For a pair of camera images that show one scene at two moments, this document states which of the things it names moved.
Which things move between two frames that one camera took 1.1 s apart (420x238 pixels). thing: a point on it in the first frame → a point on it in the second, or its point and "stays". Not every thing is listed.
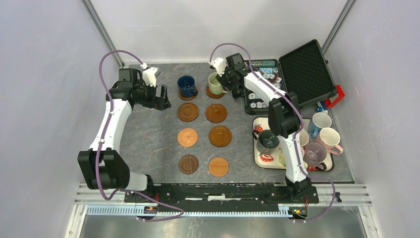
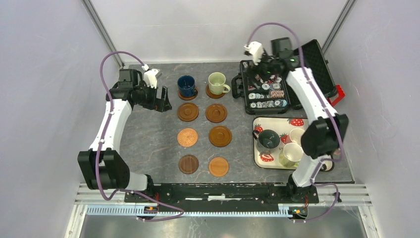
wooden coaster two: x=208 y=92 stays
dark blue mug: x=186 y=85 stays
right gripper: x=230 y=87 → x=258 y=71
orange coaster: x=218 y=166 stays
